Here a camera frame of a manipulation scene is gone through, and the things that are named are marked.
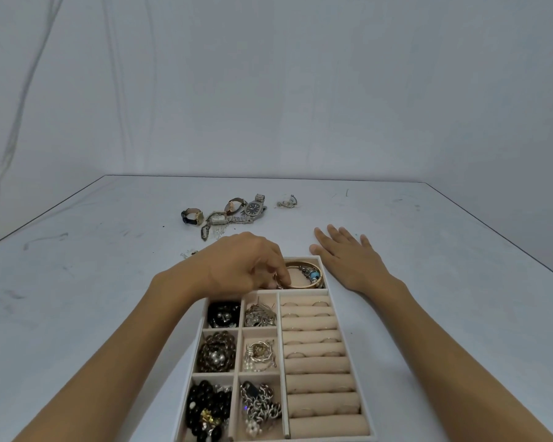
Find black bead brooch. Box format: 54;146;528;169
207;302;241;328

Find silver chain bracelet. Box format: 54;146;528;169
239;380;283;436

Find dark flower brooch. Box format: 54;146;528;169
198;331;237;373

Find black bead necklace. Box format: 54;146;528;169
185;380;234;442

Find person's left hand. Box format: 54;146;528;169
197;232;293;300

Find person's right forearm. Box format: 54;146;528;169
365;270;550;442

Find beige velvet jewelry tray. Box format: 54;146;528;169
172;255;375;442

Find rectangular silver wristwatch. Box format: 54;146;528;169
206;212;253;226

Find silver leaf brooch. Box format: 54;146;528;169
245;303;277;328

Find silver hoop pearl earrings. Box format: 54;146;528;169
244;339;277;371

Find charm bracelet with blue bead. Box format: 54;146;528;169
299;265;323;286

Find person's right hand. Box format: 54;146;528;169
309;224;398;293

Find person's left forearm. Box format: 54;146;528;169
13;264;209;442

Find row of thin rings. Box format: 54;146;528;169
281;298;366;417

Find gold bangle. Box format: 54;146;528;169
283;261;325;290

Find silver wristwatch with dark dial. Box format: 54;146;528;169
243;193;268;222

